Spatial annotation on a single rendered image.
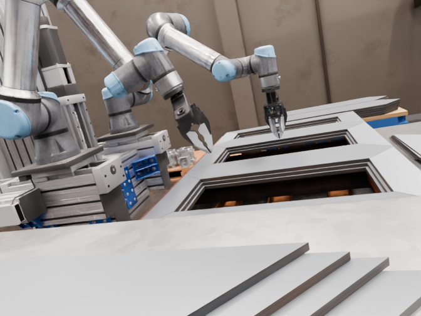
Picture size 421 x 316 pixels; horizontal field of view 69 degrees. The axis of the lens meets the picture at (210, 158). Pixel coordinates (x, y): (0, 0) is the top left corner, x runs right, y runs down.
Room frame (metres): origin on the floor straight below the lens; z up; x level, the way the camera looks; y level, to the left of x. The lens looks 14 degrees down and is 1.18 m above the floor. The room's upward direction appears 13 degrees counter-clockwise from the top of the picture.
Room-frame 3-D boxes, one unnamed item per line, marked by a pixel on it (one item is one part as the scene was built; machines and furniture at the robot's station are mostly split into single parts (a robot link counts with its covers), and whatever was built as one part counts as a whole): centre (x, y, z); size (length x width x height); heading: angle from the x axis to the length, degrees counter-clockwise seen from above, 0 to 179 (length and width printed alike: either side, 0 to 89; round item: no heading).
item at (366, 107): (1.96, -0.80, 0.82); 0.80 x 0.40 x 0.06; 72
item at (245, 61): (1.27, -0.20, 1.21); 0.11 x 0.11 x 0.08; 53
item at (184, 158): (4.37, 0.21, 0.20); 1.47 x 0.98 x 0.40; 74
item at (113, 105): (1.58, 0.39, 1.20); 0.13 x 0.12 x 0.14; 143
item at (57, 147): (1.10, 0.53, 1.09); 0.15 x 0.15 x 0.10
